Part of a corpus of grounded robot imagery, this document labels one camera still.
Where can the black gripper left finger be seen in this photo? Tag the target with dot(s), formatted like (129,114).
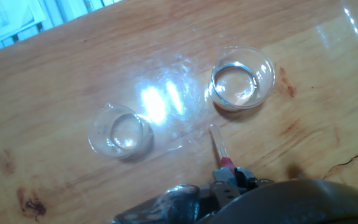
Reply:
(224,189)

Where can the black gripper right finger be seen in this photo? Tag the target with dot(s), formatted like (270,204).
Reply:
(245,179)

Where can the glass dropper red bulb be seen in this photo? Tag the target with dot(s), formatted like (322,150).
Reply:
(227,162)

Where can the clear glass beaker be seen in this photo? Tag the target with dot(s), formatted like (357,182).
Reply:
(263,77)
(104,143)

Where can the wooden board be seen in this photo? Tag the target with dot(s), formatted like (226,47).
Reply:
(73,77)

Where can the white paper sheet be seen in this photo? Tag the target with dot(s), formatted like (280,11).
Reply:
(5,18)

